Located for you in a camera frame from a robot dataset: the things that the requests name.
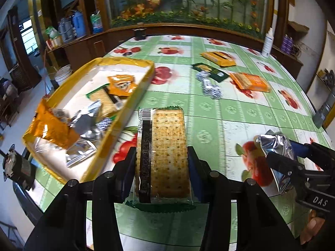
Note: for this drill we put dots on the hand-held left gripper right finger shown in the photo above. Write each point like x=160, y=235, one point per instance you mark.
x=196, y=177

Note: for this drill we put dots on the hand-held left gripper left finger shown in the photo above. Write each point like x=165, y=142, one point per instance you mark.
x=128, y=172

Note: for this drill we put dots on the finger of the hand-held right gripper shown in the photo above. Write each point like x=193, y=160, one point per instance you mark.
x=282, y=163
x=301, y=150

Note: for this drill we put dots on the silver printed snack packet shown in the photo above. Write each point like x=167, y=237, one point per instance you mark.
x=272, y=142

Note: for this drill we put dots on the green-edged cracker packet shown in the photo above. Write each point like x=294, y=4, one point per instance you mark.
x=103, y=100
x=165, y=157

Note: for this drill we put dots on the plain silver snack packet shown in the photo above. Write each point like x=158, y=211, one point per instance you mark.
x=78, y=151

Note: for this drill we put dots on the blue white candy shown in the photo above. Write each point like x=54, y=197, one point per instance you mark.
x=216, y=92
x=202, y=75
x=207, y=85
x=104, y=123

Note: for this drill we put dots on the grey translucent snack packet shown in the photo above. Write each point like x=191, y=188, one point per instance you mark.
x=86, y=120

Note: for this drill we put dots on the orange wafer packet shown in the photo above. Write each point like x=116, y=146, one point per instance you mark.
x=248, y=81

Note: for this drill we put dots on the large orange snack packet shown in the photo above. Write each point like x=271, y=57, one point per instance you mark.
x=52, y=130

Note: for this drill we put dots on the small orange snack packet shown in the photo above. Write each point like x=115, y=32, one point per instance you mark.
x=121, y=85

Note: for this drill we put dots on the shallow yellow cardboard box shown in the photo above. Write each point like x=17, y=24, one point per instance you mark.
x=78, y=94

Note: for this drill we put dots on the dark green snack packet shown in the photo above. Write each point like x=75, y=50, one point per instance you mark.
x=212, y=72

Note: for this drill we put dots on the orange cracker packet dark label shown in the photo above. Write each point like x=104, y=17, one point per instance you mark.
x=218, y=58

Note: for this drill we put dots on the person's right hand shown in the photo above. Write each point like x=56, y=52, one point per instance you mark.
x=312, y=230

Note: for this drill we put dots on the purple bottle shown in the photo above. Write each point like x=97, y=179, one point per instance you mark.
x=290, y=45
x=284, y=44

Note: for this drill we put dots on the grey electric motor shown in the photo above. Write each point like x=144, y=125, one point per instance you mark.
x=18, y=168

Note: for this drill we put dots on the white spray bottle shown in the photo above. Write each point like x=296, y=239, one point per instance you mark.
x=267, y=44

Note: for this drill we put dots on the white plastic bucket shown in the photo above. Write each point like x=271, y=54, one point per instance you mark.
x=62, y=75

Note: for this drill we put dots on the brown cardboard sheet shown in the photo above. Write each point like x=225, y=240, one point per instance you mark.
x=298, y=26

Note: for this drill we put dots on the low wooden cabinet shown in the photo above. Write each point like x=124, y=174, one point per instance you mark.
x=86, y=49

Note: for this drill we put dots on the small dark jar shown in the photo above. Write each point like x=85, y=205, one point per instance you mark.
x=140, y=34

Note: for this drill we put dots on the dark wooden chair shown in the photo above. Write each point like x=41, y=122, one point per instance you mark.
x=7, y=104

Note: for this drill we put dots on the red white box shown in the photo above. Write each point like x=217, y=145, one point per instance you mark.
x=55, y=42

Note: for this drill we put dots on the green tissue pack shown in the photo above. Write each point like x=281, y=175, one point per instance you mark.
x=96, y=23

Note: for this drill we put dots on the grey water jug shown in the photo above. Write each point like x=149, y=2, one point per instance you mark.
x=65, y=30

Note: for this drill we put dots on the blue thermos flask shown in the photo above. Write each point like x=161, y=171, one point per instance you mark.
x=78, y=24

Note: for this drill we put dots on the green plastic bag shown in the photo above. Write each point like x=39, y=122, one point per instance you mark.
x=52, y=32

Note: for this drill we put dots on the barred window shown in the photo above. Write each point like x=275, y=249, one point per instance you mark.
x=28, y=36

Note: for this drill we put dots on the glass flower display panel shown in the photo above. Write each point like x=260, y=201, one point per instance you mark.
x=196, y=0

